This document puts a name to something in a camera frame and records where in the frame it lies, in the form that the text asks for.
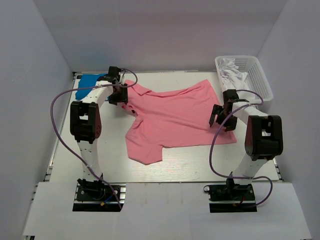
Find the white crumpled t shirt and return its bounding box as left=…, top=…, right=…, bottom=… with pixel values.
left=216, top=57, right=256, bottom=100

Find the white plastic basket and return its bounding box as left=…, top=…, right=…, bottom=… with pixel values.
left=214, top=55, right=273, bottom=103

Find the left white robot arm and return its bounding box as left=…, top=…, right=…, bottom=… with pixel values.
left=70, top=66, right=128, bottom=182

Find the pink t shirt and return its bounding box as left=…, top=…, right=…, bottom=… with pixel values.
left=121, top=79, right=238, bottom=166

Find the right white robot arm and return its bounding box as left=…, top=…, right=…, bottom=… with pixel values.
left=209, top=89, right=284, bottom=200

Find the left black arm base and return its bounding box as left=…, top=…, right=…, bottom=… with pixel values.
left=72, top=178, right=126, bottom=213

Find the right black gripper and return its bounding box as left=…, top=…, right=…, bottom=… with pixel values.
left=209, top=104, right=238, bottom=131

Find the folded blue t shirt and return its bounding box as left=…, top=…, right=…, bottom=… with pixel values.
left=75, top=73, right=106, bottom=101

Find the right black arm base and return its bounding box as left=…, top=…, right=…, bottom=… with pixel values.
left=203, top=178, right=257, bottom=213

